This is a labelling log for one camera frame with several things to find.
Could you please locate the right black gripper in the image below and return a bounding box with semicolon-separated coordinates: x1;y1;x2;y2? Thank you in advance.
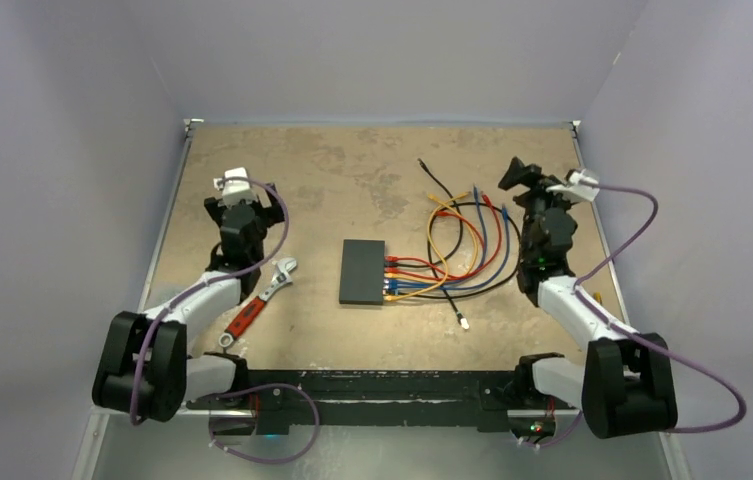
499;157;578;258

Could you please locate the black network switch box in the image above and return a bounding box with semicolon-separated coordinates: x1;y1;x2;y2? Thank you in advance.
339;239;386;306

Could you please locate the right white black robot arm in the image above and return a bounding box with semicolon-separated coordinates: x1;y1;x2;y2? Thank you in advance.
498;157;678;439

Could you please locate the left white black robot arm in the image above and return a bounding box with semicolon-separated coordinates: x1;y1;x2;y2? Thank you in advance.
92;197;286;424

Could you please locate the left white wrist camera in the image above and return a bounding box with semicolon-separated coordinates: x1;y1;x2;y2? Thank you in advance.
213;167;257;207

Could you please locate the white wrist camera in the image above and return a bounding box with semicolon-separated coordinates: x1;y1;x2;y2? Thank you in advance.
213;167;257;207
546;168;599;203

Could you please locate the yellow ethernet cable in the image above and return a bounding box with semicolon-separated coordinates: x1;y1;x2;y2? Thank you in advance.
385;192;470;303

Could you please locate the red handled adjustable wrench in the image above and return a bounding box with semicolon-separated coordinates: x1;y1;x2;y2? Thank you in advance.
217;257;298;350

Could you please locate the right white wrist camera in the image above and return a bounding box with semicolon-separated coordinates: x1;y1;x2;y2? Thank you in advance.
546;168;599;203

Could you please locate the blue ethernet cable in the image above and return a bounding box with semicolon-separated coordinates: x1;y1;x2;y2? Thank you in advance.
385;203;511;297
385;186;489;293

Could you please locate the orange ethernet cable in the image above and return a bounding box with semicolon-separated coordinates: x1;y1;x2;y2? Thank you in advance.
385;198;481;285

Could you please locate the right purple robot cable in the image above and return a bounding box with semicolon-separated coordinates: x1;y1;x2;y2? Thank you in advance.
515;172;748;452

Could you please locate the long black ethernet cable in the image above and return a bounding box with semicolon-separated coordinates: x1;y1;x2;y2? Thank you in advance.
385;205;524;331

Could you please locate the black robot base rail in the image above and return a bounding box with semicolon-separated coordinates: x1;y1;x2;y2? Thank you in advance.
185;370;575;435

